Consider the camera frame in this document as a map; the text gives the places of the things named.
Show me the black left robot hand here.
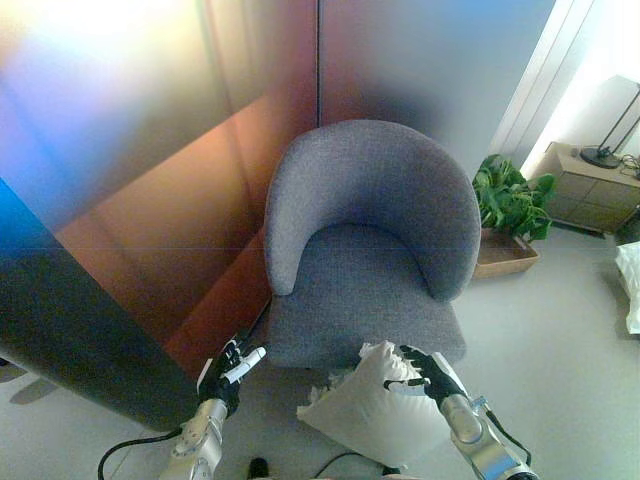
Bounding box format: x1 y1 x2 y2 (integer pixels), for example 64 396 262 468
197 339 269 418

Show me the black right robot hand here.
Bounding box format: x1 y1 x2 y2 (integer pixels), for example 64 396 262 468
383 344 469 414

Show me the white fringed pillow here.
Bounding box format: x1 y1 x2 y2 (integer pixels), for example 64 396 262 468
296 340 459 470

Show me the grey fabric armchair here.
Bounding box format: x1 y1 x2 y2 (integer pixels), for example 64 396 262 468
263 119 482 370

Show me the dark glossy cabinet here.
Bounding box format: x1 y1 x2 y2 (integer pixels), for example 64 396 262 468
0 102 321 434

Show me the brown wooden planter tray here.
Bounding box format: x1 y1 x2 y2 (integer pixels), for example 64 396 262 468
472 227 543 280

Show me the green leafy potted plant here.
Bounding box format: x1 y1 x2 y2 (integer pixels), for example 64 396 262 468
472 153 558 246

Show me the white bag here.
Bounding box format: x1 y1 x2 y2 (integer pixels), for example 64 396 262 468
614 242 640 341

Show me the beige drawer cabinet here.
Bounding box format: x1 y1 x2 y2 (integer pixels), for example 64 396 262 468
529 141 640 236

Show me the black table lamp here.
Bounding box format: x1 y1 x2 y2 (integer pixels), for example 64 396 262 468
579 79 640 168

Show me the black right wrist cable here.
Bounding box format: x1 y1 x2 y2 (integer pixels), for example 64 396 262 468
477 397 532 464

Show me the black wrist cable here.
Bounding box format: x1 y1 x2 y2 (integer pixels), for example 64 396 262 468
99 430 187 480
477 397 532 464

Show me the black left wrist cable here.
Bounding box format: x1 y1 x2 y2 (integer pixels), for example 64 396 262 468
99 430 187 480

